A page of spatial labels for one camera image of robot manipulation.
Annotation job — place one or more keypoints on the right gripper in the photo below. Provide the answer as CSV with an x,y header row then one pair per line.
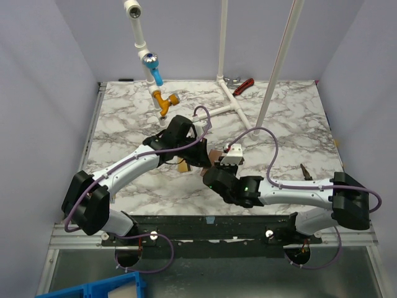
x,y
228,168

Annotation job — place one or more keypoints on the white PVC pipe frame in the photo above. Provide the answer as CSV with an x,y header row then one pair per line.
x,y
134,11

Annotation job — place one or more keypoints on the yellow handled pliers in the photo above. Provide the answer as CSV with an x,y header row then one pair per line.
x,y
306,173

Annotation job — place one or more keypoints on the pink leather card holder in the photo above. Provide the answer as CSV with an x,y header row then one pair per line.
x,y
213,156

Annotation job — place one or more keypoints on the blue valve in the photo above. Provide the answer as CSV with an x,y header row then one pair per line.
x,y
151,61

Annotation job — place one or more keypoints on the metal clamp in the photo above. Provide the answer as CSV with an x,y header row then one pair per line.
x,y
233,82

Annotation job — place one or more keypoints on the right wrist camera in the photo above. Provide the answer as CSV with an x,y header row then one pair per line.
x,y
232,155

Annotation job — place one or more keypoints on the orange valve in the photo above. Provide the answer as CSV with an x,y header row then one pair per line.
x,y
165,104

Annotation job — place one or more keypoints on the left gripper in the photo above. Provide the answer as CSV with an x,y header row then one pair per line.
x,y
201,158

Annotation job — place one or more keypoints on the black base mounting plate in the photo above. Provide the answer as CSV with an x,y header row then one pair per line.
x,y
214,236

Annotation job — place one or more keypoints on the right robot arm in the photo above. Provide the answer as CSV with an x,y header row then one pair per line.
x,y
339,201

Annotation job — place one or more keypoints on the gold credit card stack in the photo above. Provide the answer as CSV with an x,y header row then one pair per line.
x,y
184,167

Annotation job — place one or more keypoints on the blue plastic bin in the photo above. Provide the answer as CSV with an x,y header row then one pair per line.
x,y
102,288

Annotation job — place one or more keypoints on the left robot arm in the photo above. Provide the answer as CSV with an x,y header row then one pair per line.
x,y
87,202

